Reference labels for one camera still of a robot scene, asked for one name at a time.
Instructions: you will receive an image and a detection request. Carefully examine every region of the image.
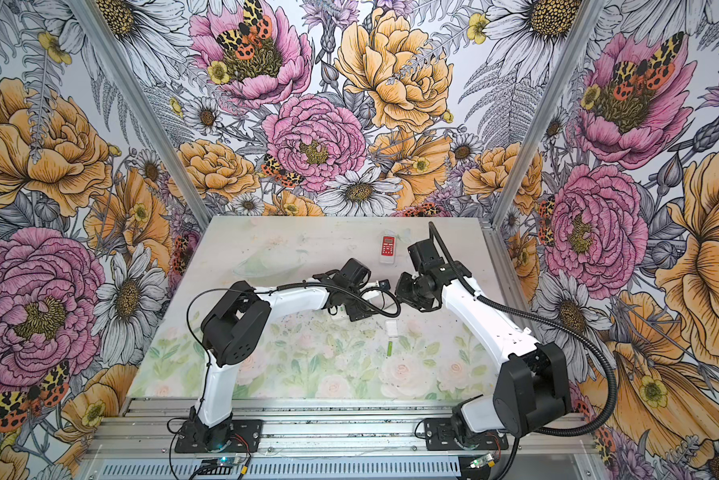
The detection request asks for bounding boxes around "left circuit board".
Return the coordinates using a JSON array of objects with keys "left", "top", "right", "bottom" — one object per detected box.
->
[{"left": 201, "top": 456, "right": 245, "bottom": 470}]

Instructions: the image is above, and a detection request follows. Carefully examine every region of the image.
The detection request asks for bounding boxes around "aluminium frame rail front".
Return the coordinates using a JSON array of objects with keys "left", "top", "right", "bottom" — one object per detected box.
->
[{"left": 88, "top": 400, "right": 595, "bottom": 460}]

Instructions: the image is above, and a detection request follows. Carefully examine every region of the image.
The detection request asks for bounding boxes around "right circuit board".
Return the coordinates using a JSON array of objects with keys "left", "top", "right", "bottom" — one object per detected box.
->
[{"left": 469, "top": 453, "right": 495, "bottom": 469}]

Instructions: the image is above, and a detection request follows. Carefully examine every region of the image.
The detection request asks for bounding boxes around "circuit board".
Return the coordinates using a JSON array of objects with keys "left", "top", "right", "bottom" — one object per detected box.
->
[
  {"left": 201, "top": 456, "right": 245, "bottom": 470},
  {"left": 469, "top": 453, "right": 495, "bottom": 469}
]

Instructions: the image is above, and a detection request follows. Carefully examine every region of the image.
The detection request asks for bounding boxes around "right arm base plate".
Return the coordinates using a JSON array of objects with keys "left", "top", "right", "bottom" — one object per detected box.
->
[{"left": 415, "top": 417, "right": 509, "bottom": 452}]

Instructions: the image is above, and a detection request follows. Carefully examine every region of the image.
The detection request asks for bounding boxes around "red white remote control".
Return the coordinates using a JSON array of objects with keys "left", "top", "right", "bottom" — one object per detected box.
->
[{"left": 379, "top": 235, "right": 397, "bottom": 265}]

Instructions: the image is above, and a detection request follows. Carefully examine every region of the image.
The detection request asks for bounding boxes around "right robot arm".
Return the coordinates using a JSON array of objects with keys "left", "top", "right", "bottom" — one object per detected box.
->
[{"left": 395, "top": 239, "right": 573, "bottom": 442}]

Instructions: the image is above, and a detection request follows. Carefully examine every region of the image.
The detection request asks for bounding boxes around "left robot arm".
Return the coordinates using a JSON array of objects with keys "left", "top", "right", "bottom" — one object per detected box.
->
[{"left": 183, "top": 258, "right": 401, "bottom": 452}]

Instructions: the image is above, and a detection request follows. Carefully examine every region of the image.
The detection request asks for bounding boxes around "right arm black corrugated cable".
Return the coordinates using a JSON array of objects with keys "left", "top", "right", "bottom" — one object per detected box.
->
[{"left": 427, "top": 221, "right": 619, "bottom": 480}]

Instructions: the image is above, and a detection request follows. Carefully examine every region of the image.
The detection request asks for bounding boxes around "white battery cover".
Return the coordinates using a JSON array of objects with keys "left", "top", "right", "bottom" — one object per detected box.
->
[{"left": 385, "top": 319, "right": 399, "bottom": 338}]

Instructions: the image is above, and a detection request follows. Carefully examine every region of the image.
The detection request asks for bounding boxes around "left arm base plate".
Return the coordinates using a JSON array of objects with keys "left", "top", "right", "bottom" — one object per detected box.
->
[{"left": 175, "top": 419, "right": 264, "bottom": 454}]

